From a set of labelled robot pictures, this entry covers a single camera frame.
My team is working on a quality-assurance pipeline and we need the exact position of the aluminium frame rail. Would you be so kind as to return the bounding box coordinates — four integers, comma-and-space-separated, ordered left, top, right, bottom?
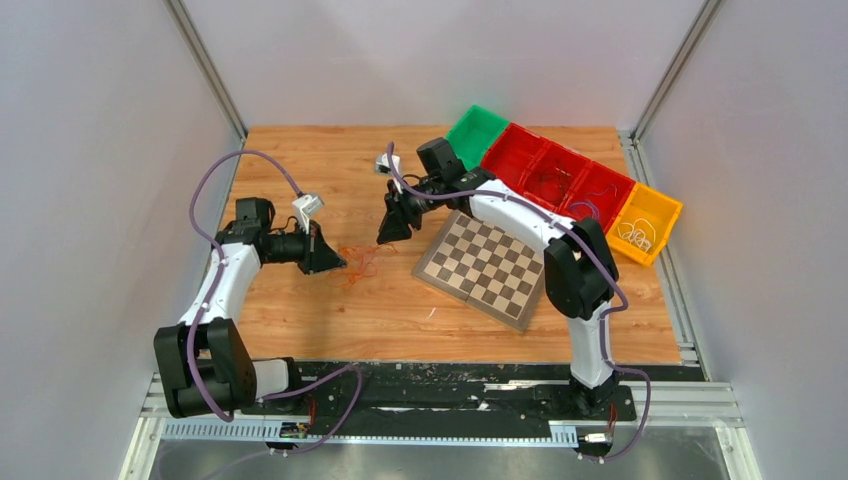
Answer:
119, 380, 760, 479

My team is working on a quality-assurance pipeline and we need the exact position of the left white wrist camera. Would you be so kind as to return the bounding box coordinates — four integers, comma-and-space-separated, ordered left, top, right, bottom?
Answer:
291, 193, 325, 234

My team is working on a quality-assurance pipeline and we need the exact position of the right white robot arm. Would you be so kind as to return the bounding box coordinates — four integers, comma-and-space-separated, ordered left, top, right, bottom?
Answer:
375, 137, 618, 418

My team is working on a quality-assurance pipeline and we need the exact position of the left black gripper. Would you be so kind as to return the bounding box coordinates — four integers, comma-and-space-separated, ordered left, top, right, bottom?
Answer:
265, 220, 348, 276

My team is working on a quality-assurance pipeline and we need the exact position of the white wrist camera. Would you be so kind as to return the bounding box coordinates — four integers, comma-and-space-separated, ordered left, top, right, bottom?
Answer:
291, 193, 325, 234
374, 152, 403, 192

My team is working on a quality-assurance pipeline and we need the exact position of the wooden chessboard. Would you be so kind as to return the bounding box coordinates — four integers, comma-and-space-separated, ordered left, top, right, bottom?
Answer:
412, 211, 544, 332

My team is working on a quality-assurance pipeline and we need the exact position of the yellow plastic bin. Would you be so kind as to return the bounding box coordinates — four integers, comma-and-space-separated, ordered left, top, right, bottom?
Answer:
606, 182, 683, 267

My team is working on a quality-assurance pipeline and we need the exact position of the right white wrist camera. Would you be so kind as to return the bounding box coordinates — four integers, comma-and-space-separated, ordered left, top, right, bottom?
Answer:
374, 152, 403, 192

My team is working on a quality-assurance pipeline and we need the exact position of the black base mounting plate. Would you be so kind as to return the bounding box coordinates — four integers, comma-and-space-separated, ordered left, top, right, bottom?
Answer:
244, 361, 705, 439

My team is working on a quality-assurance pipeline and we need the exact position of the white wire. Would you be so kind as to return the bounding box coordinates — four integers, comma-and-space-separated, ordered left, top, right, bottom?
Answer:
616, 218, 660, 254

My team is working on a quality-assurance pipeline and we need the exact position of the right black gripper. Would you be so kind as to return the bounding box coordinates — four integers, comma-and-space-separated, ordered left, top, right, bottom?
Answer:
377, 178, 444, 246

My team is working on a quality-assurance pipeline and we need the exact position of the orange wire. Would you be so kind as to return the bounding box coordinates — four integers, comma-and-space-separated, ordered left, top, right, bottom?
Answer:
337, 243, 399, 289

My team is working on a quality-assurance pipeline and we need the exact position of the blue wire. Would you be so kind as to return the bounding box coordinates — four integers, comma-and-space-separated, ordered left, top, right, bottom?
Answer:
569, 184, 619, 223

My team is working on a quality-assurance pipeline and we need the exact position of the green plastic bin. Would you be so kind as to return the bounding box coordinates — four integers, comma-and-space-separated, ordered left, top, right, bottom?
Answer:
446, 105, 510, 170

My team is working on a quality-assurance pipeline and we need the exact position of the red bin middle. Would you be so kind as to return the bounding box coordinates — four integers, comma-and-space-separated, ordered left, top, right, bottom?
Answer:
520, 142, 590, 213

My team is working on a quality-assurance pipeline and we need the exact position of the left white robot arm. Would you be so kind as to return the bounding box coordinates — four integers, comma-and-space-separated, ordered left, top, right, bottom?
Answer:
153, 197, 346, 418

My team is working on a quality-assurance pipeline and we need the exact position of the red bin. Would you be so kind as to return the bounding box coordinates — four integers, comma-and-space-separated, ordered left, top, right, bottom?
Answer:
481, 123, 550, 193
520, 142, 590, 213
561, 162, 635, 233

